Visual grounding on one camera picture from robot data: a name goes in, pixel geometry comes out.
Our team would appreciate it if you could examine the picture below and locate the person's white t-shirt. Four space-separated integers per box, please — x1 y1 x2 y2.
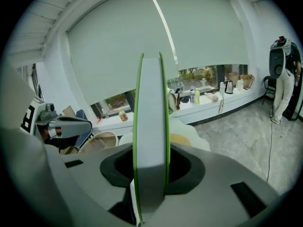
0 62 80 227

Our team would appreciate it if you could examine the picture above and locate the fried egg shaped cushion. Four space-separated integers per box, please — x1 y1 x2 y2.
118 119 211 152

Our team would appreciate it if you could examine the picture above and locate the beige canvas bag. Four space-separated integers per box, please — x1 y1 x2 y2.
167 89 181 111

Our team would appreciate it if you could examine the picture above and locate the brown cardboard box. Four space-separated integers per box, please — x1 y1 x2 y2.
62 105 77 118

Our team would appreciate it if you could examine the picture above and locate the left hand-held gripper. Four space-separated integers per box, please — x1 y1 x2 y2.
20 97 93 146

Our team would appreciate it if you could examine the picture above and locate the woven basket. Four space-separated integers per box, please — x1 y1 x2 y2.
240 73 255 90

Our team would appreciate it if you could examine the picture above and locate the orange tea bottle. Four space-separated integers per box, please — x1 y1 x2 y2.
118 108 129 122

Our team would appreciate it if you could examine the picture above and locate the black cabinet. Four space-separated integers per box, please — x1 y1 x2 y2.
282 79 303 122

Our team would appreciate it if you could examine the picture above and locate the white roller blind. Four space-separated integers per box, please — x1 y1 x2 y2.
65 0 251 106

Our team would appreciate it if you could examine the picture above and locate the black folding chair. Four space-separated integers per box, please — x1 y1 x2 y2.
262 75 278 105

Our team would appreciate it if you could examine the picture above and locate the steel electric kettle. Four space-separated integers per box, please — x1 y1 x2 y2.
224 79 235 95

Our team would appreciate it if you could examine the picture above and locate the black floor cable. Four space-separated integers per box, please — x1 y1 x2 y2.
266 120 274 183

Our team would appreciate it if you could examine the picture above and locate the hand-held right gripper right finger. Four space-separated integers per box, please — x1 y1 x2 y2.
143 141 281 227

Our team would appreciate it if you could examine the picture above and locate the green-bordered book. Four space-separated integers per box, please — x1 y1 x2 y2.
129 52 171 227

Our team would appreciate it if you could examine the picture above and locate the white window sill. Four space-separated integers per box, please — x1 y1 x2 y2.
92 88 259 137

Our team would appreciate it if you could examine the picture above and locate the pink plush toy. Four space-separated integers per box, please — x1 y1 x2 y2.
204 91 220 103

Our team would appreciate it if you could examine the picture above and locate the white hanging plush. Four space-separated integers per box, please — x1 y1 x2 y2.
218 81 226 114

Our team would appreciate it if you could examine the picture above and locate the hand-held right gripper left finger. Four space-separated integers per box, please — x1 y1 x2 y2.
44 142 135 227

